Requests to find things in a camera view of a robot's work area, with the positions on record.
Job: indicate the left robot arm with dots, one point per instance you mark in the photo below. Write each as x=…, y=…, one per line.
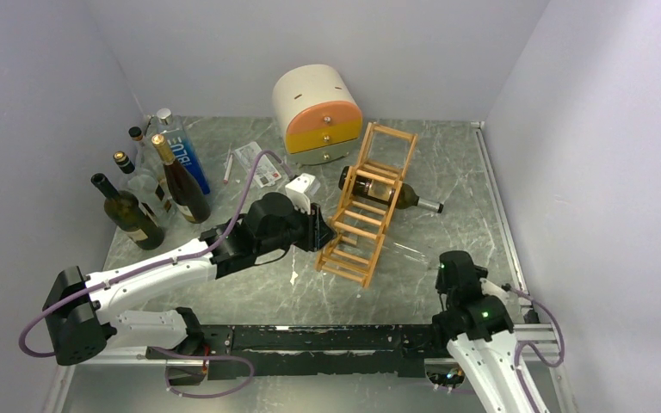
x=88, y=313

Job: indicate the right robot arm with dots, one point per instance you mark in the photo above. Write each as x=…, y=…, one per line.
x=476, y=330

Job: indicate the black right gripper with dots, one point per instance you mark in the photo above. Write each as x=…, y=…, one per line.
x=440, y=285

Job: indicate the wooden wine rack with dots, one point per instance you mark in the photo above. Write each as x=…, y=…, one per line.
x=361, y=227

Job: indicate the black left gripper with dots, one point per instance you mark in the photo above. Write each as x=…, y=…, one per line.
x=317, y=231

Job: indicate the white pen with pink tip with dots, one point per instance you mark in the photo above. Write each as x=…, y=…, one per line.
x=228, y=167

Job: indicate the round three-drawer storage box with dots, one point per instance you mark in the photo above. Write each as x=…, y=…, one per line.
x=318, y=118

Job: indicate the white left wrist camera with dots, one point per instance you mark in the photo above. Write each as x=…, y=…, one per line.
x=301, y=190

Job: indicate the blue square glass bottle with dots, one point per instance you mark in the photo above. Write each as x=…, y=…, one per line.
x=175, y=133

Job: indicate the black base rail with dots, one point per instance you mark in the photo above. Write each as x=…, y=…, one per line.
x=274, y=350

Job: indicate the dark red gold-capped bottle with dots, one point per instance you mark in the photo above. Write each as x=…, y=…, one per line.
x=185, y=190

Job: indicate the dark green wine bottle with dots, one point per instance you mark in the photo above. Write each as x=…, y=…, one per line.
x=123, y=208

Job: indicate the white plastic card package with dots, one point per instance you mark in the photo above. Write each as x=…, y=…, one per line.
x=266, y=173

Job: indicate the square clear black-capped bottle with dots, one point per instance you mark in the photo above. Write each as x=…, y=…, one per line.
x=147, y=189

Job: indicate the round clear glass bottle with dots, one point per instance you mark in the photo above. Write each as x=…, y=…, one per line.
x=143, y=157

